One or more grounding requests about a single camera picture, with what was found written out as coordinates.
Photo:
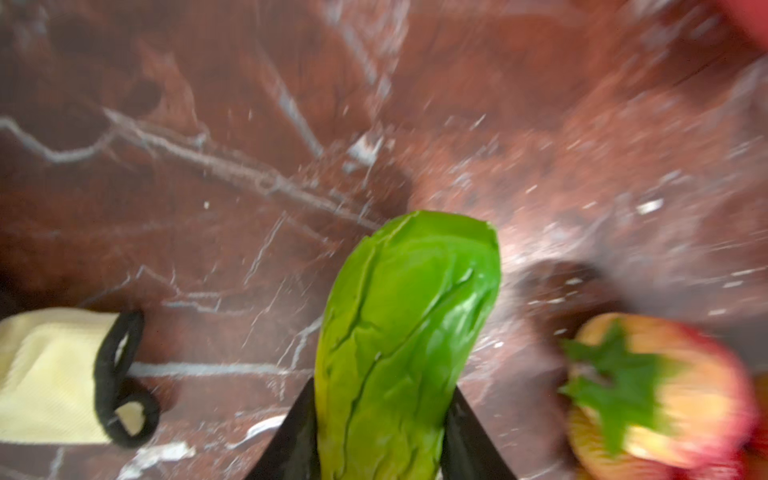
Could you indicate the green fake cucumber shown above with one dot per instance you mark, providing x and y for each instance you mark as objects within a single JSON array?
[{"x": 400, "y": 323}]

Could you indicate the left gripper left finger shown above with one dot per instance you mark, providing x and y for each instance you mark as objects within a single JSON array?
[{"x": 292, "y": 453}]

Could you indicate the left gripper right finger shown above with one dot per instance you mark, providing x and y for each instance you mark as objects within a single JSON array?
[{"x": 468, "y": 453}]

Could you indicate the red flower-shaped fruit bowl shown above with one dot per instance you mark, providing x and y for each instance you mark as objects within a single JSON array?
[{"x": 749, "y": 15}]

